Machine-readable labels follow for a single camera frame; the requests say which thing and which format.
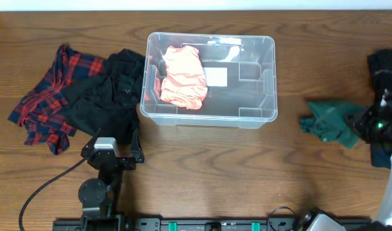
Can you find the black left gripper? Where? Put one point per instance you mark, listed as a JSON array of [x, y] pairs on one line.
[[122, 161]]

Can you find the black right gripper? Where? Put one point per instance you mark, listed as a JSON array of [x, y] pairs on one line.
[[360, 125]]

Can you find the dark green garment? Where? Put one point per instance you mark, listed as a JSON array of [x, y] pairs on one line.
[[328, 124]]

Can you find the black garment with grey stripe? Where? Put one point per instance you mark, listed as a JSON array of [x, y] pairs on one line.
[[380, 67]]

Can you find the salmon pink garment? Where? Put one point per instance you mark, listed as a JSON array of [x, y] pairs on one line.
[[185, 84]]

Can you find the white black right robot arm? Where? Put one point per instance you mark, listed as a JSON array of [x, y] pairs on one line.
[[384, 216]]

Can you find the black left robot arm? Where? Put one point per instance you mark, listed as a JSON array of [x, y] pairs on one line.
[[99, 196]]

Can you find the dark navy folded garment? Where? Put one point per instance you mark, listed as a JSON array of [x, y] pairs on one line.
[[381, 155]]

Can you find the black crumpled garment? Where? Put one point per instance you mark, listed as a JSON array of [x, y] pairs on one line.
[[108, 101]]

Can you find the red navy plaid shirt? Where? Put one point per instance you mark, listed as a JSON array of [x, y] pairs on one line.
[[42, 111]]

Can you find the white label in bin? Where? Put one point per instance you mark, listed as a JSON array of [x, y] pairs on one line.
[[216, 76]]

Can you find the clear plastic storage bin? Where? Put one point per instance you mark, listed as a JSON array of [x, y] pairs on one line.
[[248, 101]]

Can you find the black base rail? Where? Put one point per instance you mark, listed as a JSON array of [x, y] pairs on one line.
[[322, 222]]

